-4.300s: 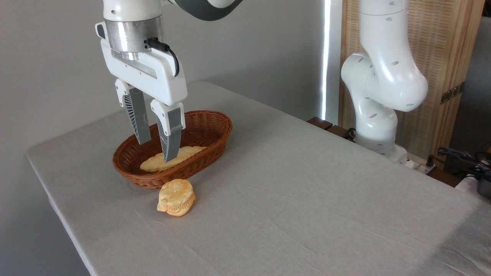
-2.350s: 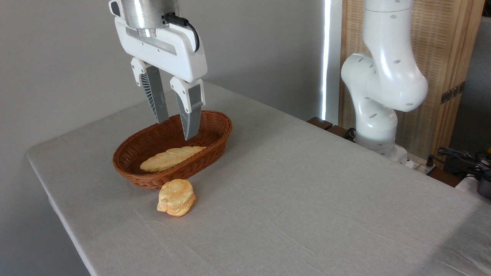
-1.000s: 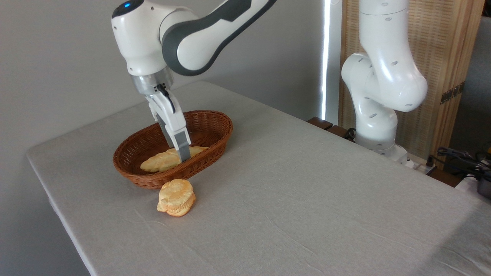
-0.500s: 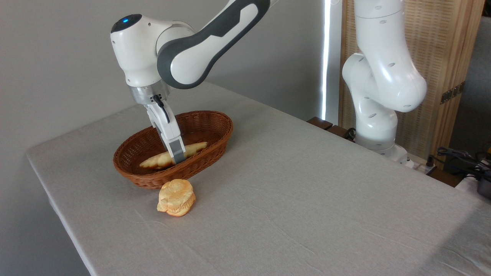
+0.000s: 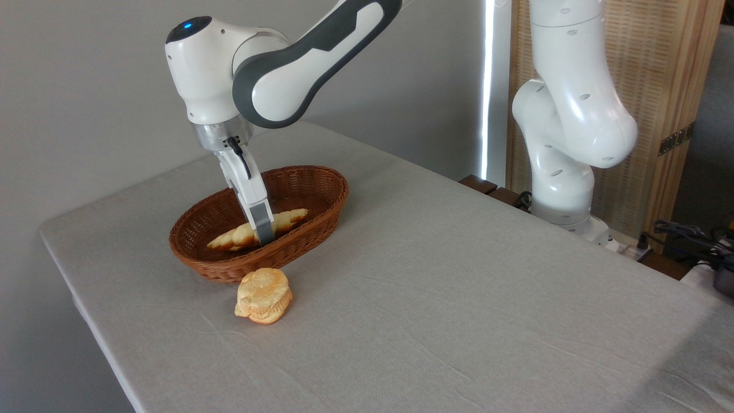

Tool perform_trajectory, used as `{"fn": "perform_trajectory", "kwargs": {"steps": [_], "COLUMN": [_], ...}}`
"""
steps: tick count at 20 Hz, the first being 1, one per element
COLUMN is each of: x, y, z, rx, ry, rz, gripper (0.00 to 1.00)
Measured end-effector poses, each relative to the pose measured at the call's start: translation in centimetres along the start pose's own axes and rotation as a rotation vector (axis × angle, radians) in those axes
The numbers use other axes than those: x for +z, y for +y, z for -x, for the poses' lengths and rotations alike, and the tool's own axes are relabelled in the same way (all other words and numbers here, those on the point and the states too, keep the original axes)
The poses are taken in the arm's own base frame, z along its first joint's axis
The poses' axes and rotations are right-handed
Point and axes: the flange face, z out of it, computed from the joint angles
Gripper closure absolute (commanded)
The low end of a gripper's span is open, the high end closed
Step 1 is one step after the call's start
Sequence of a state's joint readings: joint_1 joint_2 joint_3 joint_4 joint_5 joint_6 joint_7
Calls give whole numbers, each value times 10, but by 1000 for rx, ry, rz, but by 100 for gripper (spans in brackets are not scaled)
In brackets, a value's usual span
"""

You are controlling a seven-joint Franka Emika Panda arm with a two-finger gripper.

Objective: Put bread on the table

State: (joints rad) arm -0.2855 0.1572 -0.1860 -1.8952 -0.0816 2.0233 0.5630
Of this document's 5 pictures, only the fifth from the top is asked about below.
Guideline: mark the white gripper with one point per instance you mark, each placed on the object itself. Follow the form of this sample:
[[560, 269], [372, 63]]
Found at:
[[243, 178]]

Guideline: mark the long plaited bread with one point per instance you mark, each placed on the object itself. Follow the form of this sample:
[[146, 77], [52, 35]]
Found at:
[[287, 219]]

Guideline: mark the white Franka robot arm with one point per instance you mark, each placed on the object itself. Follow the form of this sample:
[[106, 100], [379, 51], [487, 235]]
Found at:
[[573, 115]]

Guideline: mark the round bread roll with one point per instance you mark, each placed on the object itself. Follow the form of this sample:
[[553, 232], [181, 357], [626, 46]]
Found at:
[[264, 295]]

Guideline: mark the brown wicker basket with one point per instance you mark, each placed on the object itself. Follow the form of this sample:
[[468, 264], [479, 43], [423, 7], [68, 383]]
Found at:
[[309, 195]]

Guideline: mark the grey tablecloth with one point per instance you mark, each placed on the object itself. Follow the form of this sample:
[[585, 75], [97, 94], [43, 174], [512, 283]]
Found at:
[[430, 298]]

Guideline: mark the dark wooden furniture edge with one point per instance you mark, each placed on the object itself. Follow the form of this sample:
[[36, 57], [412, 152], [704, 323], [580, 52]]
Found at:
[[487, 188]]

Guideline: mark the white power strip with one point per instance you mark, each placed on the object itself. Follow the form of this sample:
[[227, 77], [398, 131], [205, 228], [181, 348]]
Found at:
[[628, 248]]

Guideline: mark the brass screen hinge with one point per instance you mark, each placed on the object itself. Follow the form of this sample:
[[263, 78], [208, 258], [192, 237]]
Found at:
[[676, 139]]

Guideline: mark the wooden slatted folding screen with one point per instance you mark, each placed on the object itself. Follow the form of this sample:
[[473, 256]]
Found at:
[[659, 69]]

